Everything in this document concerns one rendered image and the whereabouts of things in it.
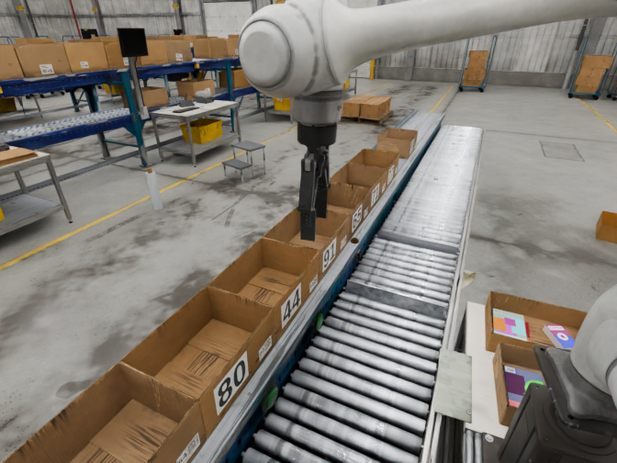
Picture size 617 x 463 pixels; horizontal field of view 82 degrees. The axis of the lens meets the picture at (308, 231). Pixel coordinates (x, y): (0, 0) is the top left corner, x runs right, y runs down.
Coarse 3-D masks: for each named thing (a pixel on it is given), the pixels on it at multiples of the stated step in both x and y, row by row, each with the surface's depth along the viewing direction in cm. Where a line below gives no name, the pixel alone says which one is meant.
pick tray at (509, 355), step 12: (504, 348) 135; (516, 348) 134; (528, 348) 132; (492, 360) 139; (504, 360) 138; (516, 360) 136; (528, 360) 134; (540, 372) 134; (504, 384) 119; (504, 396) 116; (504, 408) 114; (516, 408) 112; (504, 420) 116
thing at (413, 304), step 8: (352, 288) 176; (360, 288) 174; (368, 288) 172; (376, 288) 170; (368, 296) 174; (376, 296) 172; (384, 296) 170; (392, 296) 168; (400, 296) 166; (408, 296) 164; (392, 304) 170; (400, 304) 168; (408, 304) 166; (416, 304) 164; (424, 304) 162; (432, 304) 160; (424, 312) 164; (432, 312) 162; (440, 312) 161
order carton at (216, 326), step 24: (216, 288) 131; (192, 312) 128; (216, 312) 138; (240, 312) 132; (264, 312) 125; (168, 336) 119; (192, 336) 131; (216, 336) 132; (240, 336) 132; (264, 336) 120; (120, 360) 103; (144, 360) 111; (168, 360) 122; (192, 360) 123; (216, 360) 123; (168, 384) 114; (192, 384) 114; (216, 384) 98; (216, 408) 101
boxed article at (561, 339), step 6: (546, 330) 150; (552, 330) 148; (558, 330) 148; (564, 330) 148; (552, 336) 146; (558, 336) 145; (564, 336) 145; (570, 336) 145; (552, 342) 146; (558, 342) 143; (564, 342) 143; (570, 342) 143; (564, 348) 140; (570, 348) 140
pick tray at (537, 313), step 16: (496, 304) 163; (512, 304) 160; (528, 304) 157; (544, 304) 155; (528, 320) 158; (544, 320) 158; (560, 320) 155; (576, 320) 152; (496, 336) 139; (544, 336) 149; (576, 336) 149
